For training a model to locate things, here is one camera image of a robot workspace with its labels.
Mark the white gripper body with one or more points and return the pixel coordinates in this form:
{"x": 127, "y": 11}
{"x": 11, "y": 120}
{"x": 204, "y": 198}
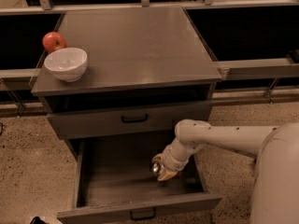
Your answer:
{"x": 172, "y": 161}

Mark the crushed red coke can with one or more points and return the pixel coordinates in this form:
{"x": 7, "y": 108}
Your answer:
{"x": 157, "y": 167}

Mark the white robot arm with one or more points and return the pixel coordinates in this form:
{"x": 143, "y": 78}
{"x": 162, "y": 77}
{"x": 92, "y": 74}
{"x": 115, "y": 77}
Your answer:
{"x": 275, "y": 197}

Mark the closed grey top drawer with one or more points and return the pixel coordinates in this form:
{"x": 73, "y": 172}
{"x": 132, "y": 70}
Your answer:
{"x": 104, "y": 122}

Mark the open grey middle drawer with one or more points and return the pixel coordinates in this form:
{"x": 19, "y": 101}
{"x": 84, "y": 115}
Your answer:
{"x": 114, "y": 176}

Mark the grey metal drawer cabinet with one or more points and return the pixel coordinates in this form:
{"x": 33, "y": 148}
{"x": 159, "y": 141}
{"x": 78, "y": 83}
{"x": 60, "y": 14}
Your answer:
{"x": 152, "y": 48}

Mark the white ceramic bowl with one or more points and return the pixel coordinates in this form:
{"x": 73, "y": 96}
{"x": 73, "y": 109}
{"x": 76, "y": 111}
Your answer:
{"x": 67, "y": 64}

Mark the grey metal railing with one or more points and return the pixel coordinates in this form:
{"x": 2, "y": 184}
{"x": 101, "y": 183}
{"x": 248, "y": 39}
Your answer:
{"x": 267, "y": 14}

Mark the black object at floor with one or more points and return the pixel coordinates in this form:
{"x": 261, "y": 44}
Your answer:
{"x": 37, "y": 220}

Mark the red apple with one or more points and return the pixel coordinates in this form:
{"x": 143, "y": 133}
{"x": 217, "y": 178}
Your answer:
{"x": 53, "y": 41}

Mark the black top drawer handle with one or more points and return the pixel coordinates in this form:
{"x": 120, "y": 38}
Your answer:
{"x": 136, "y": 119}

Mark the black drawer handle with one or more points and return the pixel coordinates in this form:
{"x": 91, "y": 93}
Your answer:
{"x": 143, "y": 214}
{"x": 136, "y": 119}

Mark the black middle drawer handle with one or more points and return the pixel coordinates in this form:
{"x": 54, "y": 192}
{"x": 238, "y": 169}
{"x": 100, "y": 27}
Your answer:
{"x": 143, "y": 214}

